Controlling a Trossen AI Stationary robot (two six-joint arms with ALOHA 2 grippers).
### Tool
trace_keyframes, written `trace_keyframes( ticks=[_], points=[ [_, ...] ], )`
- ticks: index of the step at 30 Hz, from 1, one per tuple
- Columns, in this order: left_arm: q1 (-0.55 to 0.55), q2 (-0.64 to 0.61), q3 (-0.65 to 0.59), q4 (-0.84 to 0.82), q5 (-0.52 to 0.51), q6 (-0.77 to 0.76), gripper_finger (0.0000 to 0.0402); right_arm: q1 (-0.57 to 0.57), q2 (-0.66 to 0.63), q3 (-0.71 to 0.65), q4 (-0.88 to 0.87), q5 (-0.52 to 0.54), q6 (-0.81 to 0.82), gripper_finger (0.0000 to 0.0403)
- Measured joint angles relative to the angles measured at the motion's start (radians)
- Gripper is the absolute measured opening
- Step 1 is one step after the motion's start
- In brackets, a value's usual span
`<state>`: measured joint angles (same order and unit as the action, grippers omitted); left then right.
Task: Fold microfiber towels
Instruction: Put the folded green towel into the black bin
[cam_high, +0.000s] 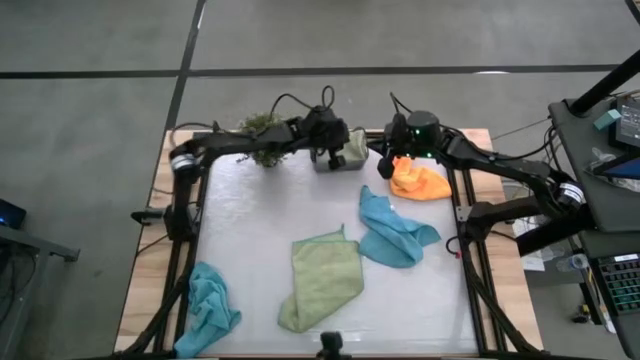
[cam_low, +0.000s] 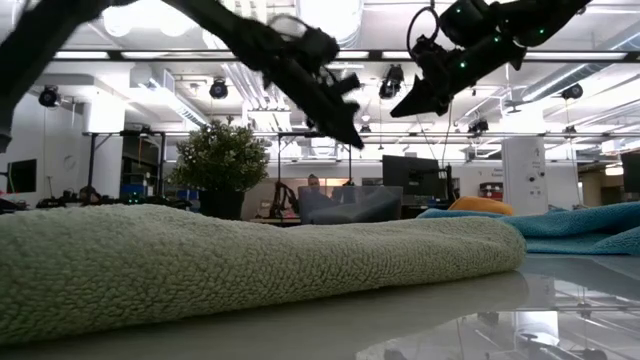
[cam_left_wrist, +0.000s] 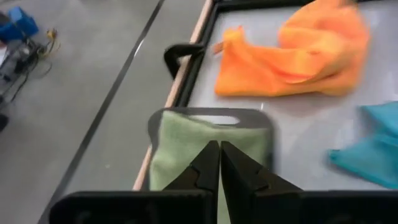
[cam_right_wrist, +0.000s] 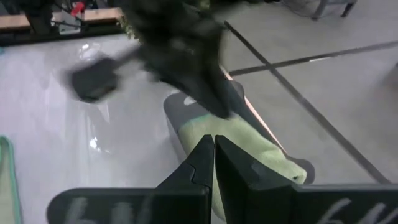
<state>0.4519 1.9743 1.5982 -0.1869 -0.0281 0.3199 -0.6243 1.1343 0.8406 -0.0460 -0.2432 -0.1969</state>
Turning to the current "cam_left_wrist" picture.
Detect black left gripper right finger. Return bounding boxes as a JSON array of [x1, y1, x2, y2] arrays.
[[220, 140, 398, 224]]

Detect tangled black cables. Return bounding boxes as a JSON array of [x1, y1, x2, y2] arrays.
[[0, 27, 60, 103]]

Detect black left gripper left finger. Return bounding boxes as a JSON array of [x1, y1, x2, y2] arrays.
[[49, 140, 221, 224]]

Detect green microfiber towel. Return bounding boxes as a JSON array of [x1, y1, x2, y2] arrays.
[[149, 110, 271, 224]]

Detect grey storage bin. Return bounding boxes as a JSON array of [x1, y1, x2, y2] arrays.
[[147, 106, 276, 192]]

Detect blue microfiber towel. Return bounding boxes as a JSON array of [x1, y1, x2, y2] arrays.
[[326, 101, 398, 190]]

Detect orange microfiber towel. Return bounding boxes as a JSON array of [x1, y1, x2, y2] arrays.
[[213, 0, 371, 98]]

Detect wooden table board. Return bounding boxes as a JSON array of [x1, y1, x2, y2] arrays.
[[132, 0, 215, 191]]

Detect blue plastic box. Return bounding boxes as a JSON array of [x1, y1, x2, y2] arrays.
[[0, 6, 40, 43]]

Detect black clamp hook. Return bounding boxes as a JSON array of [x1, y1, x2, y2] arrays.
[[164, 43, 206, 80]]

